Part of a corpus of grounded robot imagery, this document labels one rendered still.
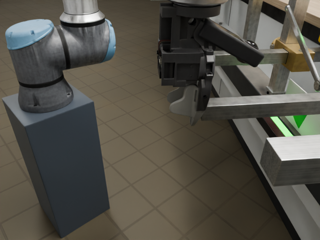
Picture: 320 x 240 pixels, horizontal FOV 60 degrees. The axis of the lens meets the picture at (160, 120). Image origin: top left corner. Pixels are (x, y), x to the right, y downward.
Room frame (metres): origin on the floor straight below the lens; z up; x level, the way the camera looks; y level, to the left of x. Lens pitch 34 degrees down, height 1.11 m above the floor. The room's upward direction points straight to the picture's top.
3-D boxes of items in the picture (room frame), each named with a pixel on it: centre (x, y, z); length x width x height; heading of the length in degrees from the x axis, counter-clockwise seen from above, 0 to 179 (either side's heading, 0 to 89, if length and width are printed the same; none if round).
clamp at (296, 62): (0.72, -0.35, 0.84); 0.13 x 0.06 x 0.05; 6
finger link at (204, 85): (0.40, -0.07, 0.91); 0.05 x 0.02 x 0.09; 5
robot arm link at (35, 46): (0.90, 0.41, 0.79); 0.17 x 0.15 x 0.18; 120
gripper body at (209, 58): (0.42, -0.04, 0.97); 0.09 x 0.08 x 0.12; 95
